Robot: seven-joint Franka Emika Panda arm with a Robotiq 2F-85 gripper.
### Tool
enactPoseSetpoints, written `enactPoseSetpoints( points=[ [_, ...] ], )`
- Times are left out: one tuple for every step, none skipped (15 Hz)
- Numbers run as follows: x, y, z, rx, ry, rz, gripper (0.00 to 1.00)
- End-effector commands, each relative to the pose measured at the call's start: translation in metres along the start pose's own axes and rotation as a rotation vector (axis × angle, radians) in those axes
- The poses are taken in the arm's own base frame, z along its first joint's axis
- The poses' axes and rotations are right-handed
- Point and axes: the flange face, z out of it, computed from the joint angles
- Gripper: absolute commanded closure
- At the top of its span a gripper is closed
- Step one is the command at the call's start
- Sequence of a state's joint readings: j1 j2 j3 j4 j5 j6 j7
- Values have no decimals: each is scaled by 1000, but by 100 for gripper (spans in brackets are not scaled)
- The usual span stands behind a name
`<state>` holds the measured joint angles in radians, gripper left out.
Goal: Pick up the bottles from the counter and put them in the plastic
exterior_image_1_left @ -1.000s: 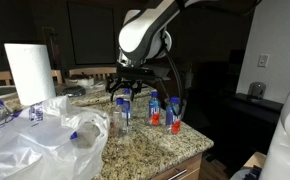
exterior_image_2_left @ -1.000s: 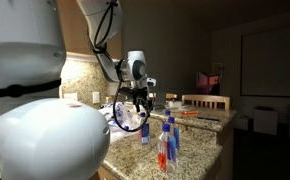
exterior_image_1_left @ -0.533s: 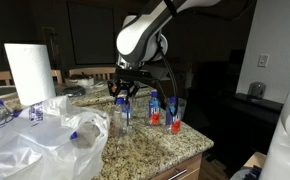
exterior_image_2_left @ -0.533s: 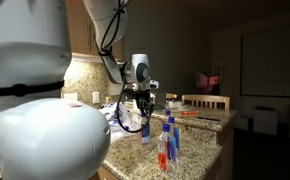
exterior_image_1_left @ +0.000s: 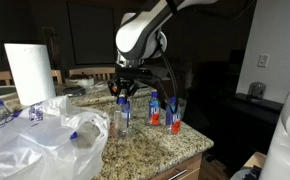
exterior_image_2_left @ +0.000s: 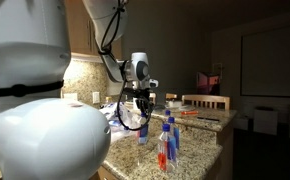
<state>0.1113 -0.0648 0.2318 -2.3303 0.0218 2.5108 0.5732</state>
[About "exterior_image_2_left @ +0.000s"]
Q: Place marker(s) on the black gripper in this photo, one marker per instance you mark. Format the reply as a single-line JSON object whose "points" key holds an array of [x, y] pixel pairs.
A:
{"points": [[143, 98]]}

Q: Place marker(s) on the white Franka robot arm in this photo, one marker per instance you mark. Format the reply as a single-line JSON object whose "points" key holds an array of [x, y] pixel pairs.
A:
{"points": [[51, 143]]}

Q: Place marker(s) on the dark round plate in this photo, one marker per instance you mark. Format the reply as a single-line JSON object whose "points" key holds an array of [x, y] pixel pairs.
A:
{"points": [[159, 107]]}

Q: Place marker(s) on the clear plastic bag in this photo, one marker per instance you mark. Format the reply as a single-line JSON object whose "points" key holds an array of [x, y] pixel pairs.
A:
{"points": [[113, 133]]}

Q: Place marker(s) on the clear glass plate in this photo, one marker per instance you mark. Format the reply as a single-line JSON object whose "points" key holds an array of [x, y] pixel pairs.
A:
{"points": [[188, 108]]}

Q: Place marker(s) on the orange marker pen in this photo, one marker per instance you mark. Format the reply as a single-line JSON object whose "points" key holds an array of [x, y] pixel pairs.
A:
{"points": [[189, 113]]}

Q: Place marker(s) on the flat black remote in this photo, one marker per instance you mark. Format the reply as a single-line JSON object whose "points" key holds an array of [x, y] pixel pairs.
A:
{"points": [[208, 119]]}

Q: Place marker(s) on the white wall outlet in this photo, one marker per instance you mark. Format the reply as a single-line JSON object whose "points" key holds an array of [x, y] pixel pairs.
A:
{"points": [[70, 96], [96, 97]]}

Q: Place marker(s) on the reddish standing frame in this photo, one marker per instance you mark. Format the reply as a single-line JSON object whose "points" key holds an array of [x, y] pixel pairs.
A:
{"points": [[206, 81]]}

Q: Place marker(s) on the wooden wall cabinet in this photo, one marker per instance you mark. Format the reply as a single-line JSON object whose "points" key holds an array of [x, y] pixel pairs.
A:
{"points": [[80, 30]]}

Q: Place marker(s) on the large wall screen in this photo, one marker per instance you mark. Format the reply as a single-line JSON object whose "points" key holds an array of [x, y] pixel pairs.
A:
{"points": [[271, 63]]}

